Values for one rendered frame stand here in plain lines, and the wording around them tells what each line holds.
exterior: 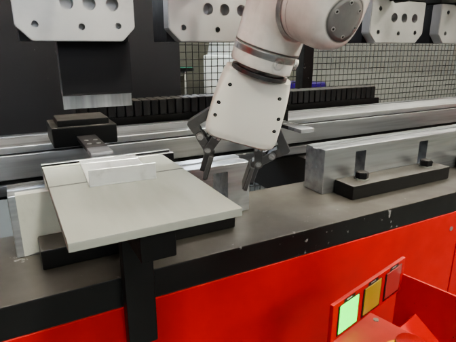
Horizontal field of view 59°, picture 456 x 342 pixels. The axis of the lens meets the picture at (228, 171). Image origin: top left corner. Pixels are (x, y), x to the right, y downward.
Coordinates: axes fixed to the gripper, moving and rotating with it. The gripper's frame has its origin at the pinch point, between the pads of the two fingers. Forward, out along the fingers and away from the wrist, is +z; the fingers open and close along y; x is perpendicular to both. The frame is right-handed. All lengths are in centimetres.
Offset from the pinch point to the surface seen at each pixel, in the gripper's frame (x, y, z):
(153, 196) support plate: 12.6, 8.8, -0.3
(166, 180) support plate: 6.9, 8.0, 0.4
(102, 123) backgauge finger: -21.6, 24.3, 7.3
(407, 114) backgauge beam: -70, -56, -2
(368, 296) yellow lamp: 7.7, -24.4, 10.0
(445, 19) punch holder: -39, -38, -29
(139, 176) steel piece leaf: 6.9, 11.6, 0.8
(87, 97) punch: -4.5, 22.9, -3.5
